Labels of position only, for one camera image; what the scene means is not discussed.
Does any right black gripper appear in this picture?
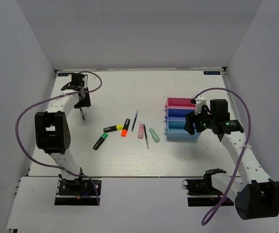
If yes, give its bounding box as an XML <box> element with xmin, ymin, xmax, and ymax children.
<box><xmin>183</xmin><ymin>104</ymin><xmax>216</xmax><ymax>135</ymax></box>

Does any blue pen refill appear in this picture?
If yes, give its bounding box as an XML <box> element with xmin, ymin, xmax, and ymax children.
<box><xmin>80</xmin><ymin>108</ymin><xmax>85</xmax><ymax>121</ymax></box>
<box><xmin>133</xmin><ymin>109</ymin><xmax>139</xmax><ymax>125</ymax></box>

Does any green capped black pen refill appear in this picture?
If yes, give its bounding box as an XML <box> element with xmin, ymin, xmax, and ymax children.
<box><xmin>143</xmin><ymin>124</ymin><xmax>149</xmax><ymax>149</ymax></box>

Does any yellow highlighter marker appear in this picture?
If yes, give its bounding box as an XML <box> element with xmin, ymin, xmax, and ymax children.
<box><xmin>103</xmin><ymin>125</ymin><xmax>123</xmax><ymax>133</ymax></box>

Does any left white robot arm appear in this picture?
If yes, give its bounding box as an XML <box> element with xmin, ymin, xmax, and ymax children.
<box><xmin>35</xmin><ymin>73</ymin><xmax>91</xmax><ymax>194</ymax></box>

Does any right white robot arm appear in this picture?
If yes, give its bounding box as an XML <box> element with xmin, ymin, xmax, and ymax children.
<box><xmin>184</xmin><ymin>98</ymin><xmax>279</xmax><ymax>220</ymax></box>

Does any dark blue storage bin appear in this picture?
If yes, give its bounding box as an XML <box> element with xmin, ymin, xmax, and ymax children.
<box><xmin>164</xmin><ymin>108</ymin><xmax>194</xmax><ymax>120</ymax></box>

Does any light blue storage bin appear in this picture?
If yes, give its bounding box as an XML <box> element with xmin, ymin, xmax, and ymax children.
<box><xmin>165</xmin><ymin>117</ymin><xmax>200</xmax><ymax>141</ymax></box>

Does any pink storage bin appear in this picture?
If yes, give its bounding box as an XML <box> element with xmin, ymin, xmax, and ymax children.
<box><xmin>164</xmin><ymin>97</ymin><xmax>195</xmax><ymax>109</ymax></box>

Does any green correction tape case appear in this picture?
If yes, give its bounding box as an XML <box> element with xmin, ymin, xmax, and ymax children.
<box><xmin>149</xmin><ymin>128</ymin><xmax>160</xmax><ymax>143</ymax></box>

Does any pink correction tape case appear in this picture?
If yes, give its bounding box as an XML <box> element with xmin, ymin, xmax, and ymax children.
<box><xmin>138</xmin><ymin>124</ymin><xmax>144</xmax><ymax>139</ymax></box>

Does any green highlighter marker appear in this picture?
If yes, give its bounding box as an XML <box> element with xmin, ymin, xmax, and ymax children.
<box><xmin>93</xmin><ymin>133</ymin><xmax>108</xmax><ymax>150</ymax></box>

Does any orange highlighter marker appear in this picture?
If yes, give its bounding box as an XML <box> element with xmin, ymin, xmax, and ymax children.
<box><xmin>121</xmin><ymin>118</ymin><xmax>130</xmax><ymax>137</ymax></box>

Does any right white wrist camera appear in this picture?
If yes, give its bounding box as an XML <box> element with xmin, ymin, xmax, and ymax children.
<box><xmin>190</xmin><ymin>95</ymin><xmax>206</xmax><ymax>115</ymax></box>

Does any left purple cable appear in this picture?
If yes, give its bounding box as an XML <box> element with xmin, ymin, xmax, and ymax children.
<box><xmin>16</xmin><ymin>71</ymin><xmax>103</xmax><ymax>206</ymax></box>

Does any purple cable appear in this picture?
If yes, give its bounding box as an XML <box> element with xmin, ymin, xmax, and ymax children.
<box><xmin>190</xmin><ymin>87</ymin><xmax>251</xmax><ymax>226</ymax></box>
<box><xmin>16</xmin><ymin>71</ymin><xmax>103</xmax><ymax>206</ymax></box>

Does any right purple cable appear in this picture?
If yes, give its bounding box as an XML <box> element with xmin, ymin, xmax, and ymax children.
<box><xmin>190</xmin><ymin>87</ymin><xmax>251</xmax><ymax>226</ymax></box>

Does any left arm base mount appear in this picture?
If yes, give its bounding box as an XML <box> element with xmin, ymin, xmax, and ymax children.
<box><xmin>54</xmin><ymin>179</ymin><xmax>102</xmax><ymax>206</ymax></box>

